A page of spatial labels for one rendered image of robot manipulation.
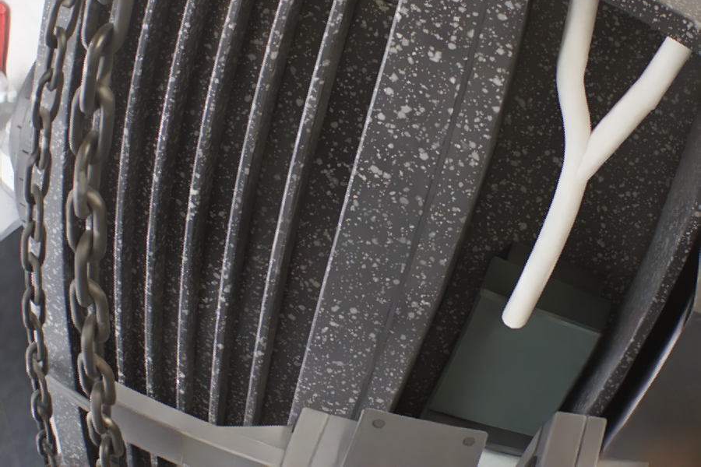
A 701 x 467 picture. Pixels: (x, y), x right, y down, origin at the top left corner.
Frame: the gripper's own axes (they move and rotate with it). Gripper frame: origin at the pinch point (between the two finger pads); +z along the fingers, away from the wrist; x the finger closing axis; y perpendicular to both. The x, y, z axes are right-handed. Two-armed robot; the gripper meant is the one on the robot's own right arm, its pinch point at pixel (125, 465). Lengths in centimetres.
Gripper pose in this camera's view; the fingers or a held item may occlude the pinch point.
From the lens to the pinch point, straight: 41.2
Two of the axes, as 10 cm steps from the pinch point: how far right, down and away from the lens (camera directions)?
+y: -1.8, 7.5, 6.3
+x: 2.3, -5.9, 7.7
